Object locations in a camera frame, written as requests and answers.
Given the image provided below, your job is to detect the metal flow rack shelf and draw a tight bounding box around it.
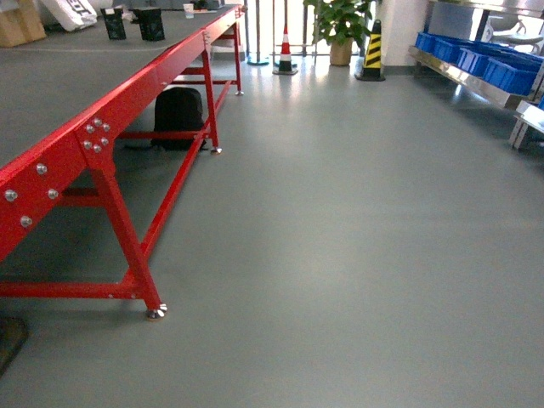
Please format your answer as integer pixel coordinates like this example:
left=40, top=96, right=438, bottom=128
left=406, top=0, right=544, bottom=150

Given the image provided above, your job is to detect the black backpack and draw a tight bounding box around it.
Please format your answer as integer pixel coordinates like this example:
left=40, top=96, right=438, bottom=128
left=154, top=87, right=204, bottom=133

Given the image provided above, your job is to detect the red white traffic cone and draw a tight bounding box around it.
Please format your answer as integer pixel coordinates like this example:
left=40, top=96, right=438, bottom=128
left=272, top=25, right=298, bottom=76

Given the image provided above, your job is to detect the barrier stanchion teal base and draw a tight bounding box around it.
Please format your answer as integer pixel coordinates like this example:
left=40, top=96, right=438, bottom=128
left=246, top=0, right=271, bottom=67

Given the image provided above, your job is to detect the yellow black traffic cone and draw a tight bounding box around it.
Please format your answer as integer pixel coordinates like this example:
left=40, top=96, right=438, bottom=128
left=355, top=20, right=385, bottom=82

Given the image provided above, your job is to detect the potted green plant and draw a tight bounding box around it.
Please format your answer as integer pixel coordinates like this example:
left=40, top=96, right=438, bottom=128
left=303, top=0, right=377, bottom=66

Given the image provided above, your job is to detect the black crate right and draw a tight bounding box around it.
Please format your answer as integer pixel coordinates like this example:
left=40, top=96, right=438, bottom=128
left=133, top=7, right=165, bottom=42

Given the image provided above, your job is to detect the black crate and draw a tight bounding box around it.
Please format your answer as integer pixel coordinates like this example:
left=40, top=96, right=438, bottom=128
left=100, top=7, right=127, bottom=41
left=133, top=7, right=165, bottom=42

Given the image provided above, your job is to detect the blue bin far left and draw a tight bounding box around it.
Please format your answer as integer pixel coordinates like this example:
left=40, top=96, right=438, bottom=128
left=415, top=31, right=445, bottom=54

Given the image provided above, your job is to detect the blue bin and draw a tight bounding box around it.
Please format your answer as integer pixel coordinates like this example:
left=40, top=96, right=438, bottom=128
left=432, top=36, right=481, bottom=64
left=482, top=57, right=541, bottom=96
left=456, top=47, right=515, bottom=77
left=415, top=31, right=445, bottom=54

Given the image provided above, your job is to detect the black crate left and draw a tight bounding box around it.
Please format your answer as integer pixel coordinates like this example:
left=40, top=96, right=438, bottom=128
left=100, top=7, right=127, bottom=41

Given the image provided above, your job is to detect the blue bin front right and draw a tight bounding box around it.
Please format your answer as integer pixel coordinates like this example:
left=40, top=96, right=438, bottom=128
left=456, top=47, right=515, bottom=77

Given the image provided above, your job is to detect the white foam packaging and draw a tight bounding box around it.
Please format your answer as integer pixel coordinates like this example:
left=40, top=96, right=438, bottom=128
left=37, top=0, right=98, bottom=32

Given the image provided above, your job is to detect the blue bin front left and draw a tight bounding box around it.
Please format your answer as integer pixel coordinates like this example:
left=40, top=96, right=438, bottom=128
left=482, top=57, right=541, bottom=96

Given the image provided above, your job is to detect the grey chair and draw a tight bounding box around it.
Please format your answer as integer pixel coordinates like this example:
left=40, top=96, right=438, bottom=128
left=486, top=14, right=543, bottom=54

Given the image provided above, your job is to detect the large cardboard box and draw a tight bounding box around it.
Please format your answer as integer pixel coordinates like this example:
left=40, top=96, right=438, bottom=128
left=1, top=0, right=46, bottom=48

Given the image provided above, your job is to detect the red steel table frame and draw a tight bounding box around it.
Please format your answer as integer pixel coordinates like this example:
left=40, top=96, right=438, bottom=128
left=0, top=4, right=248, bottom=322

